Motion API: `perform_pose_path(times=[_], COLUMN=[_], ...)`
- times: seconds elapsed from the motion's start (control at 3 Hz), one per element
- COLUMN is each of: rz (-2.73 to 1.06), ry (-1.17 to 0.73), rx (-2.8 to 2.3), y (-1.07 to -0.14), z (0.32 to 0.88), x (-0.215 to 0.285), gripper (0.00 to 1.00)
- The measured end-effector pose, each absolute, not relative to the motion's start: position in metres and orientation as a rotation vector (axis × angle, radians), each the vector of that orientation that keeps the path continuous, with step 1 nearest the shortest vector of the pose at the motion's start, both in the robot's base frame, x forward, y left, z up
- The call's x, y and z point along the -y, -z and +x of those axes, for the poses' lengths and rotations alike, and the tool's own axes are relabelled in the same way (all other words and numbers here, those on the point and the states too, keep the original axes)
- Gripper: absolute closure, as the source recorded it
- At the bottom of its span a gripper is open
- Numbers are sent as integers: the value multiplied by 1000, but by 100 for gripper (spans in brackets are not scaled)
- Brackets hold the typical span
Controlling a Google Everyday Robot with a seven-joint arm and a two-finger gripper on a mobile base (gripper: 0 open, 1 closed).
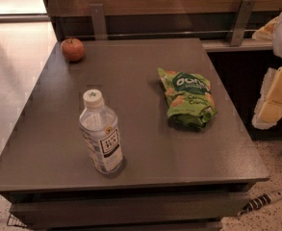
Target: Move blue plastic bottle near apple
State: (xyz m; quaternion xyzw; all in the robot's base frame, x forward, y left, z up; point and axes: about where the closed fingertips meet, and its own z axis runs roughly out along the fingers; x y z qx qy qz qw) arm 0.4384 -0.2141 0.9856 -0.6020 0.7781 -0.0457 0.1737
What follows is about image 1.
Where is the green snack bag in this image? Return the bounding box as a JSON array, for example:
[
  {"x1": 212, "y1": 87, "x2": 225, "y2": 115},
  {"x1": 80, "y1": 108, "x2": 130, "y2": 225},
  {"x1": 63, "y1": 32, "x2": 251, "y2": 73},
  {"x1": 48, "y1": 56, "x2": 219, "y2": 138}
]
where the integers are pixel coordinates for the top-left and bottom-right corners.
[{"x1": 158, "y1": 67, "x2": 217, "y2": 131}]

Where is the clear plastic water bottle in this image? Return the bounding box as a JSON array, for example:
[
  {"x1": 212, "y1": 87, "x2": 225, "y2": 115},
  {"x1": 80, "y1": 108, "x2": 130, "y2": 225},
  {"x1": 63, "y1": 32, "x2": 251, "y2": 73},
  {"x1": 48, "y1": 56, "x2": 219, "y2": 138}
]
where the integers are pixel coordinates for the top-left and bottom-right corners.
[{"x1": 79, "y1": 90, "x2": 123, "y2": 174}]

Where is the right metal bracket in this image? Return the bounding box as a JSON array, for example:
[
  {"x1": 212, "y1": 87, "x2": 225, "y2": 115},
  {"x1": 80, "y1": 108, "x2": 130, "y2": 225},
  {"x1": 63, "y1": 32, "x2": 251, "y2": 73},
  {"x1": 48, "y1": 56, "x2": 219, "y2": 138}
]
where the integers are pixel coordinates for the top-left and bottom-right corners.
[{"x1": 228, "y1": 0, "x2": 256, "y2": 46}]

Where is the grey table drawer unit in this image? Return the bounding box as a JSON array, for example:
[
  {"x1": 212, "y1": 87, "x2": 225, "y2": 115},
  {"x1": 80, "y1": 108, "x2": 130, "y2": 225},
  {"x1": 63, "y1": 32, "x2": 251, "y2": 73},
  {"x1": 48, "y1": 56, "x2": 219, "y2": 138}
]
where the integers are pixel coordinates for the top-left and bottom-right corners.
[{"x1": 9, "y1": 183, "x2": 254, "y2": 231}]

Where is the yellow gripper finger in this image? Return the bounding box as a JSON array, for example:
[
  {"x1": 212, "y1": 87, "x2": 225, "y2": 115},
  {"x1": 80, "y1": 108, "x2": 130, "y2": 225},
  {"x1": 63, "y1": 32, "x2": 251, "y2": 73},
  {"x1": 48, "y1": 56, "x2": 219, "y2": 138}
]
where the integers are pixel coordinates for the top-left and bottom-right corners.
[
  {"x1": 252, "y1": 66, "x2": 282, "y2": 130},
  {"x1": 252, "y1": 16, "x2": 278, "y2": 41}
]

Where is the red apple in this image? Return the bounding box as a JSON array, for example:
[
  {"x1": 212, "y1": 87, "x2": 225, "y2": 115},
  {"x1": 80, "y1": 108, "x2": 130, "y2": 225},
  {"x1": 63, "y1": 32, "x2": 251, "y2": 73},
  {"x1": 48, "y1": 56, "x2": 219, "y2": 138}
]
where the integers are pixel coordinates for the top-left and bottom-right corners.
[{"x1": 61, "y1": 38, "x2": 85, "y2": 62}]

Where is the black white striped cable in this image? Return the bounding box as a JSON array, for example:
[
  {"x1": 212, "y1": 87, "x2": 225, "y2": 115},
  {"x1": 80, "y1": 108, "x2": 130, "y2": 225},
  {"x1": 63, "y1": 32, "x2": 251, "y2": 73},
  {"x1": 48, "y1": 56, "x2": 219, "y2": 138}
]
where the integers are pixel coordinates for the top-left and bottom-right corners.
[{"x1": 237, "y1": 190, "x2": 282, "y2": 217}]

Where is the black wire rack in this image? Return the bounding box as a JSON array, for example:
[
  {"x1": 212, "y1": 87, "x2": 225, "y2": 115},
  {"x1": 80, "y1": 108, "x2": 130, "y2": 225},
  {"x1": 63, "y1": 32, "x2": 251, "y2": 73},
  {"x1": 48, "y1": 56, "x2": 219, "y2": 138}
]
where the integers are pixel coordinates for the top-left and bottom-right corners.
[{"x1": 6, "y1": 214, "x2": 27, "y2": 228}]

